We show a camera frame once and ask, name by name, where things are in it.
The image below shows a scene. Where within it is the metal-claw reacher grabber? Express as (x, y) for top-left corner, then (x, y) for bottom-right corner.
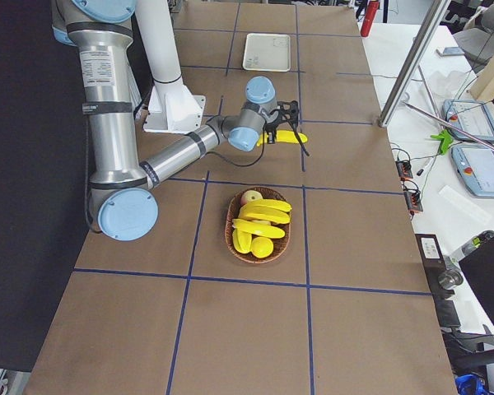
(417, 65), (444, 121)

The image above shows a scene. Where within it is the orange relay board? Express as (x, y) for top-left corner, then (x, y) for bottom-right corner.
(403, 190), (423, 215)
(395, 160), (413, 181)

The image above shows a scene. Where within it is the aluminium frame post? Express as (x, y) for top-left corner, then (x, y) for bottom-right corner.
(379, 0), (450, 128)

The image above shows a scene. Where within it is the yellow pear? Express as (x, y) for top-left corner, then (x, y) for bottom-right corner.
(250, 236), (274, 258)

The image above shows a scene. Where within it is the far teach pendant tablet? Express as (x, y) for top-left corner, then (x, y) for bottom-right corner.
(442, 99), (494, 143)

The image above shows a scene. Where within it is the red cylinder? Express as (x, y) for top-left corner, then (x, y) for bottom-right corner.
(360, 0), (380, 38)

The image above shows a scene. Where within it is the black box with label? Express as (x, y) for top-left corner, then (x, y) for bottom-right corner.
(416, 234), (444, 267)

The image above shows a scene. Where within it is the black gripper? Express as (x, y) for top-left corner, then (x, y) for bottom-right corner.
(263, 111), (281, 144)

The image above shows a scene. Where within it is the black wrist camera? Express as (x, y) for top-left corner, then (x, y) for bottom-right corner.
(277, 100), (300, 129)

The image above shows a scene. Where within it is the pink apple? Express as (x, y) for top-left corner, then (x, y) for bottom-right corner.
(240, 189), (263, 206)

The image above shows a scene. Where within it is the teach pendant tablet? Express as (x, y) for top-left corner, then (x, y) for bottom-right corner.
(442, 99), (494, 143)
(450, 144), (494, 198)

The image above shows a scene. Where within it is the near teach pendant tablet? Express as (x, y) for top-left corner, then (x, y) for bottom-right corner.
(450, 144), (494, 198)

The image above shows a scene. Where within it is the cream rectangular tray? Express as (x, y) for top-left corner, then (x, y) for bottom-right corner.
(242, 33), (291, 72)

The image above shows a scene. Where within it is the yellow banana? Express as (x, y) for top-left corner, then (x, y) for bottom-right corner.
(256, 129), (308, 146)
(232, 219), (286, 239)
(244, 211), (291, 225)
(239, 199), (291, 220)

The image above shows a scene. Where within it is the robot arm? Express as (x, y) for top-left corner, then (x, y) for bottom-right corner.
(52, 1), (282, 241)

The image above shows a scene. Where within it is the white pillar with base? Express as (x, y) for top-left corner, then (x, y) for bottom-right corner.
(135, 0), (205, 133)

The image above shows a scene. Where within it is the brown wicker basket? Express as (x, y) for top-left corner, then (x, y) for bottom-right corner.
(225, 187), (292, 264)

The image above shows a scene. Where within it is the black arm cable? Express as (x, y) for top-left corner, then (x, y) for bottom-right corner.
(205, 106), (310, 167)

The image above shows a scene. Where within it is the metal cup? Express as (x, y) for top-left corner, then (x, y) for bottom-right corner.
(437, 269), (464, 290)

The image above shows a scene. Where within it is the black smartphone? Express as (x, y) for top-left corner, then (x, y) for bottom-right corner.
(436, 46), (464, 57)

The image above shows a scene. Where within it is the yellow starfruit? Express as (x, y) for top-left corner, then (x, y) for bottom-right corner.
(232, 229), (253, 253)

